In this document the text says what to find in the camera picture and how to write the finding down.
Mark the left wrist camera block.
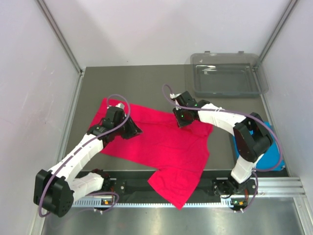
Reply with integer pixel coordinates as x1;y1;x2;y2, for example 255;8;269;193
105;103;125;123

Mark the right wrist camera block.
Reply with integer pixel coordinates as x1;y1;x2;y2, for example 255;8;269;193
170;91;198;108

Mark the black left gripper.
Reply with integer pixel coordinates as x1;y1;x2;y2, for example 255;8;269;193
113;114;142;140

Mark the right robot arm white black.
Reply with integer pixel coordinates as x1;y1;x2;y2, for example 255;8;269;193
173;97;273;194

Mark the red t shirt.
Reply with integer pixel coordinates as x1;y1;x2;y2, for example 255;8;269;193
101;104;213;210

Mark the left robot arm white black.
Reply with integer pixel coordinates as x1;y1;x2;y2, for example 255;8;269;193
33;117;142;217

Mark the grey slotted cable duct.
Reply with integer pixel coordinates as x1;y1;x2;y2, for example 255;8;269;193
72;196;245;209

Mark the blue folded t shirt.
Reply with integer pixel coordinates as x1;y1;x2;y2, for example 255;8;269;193
231;121;285;171

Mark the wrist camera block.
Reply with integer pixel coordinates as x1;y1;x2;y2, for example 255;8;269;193
105;103;125;123
170;91;198;108

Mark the clear plastic storage bin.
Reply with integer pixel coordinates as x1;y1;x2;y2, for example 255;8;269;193
185;51;268;98

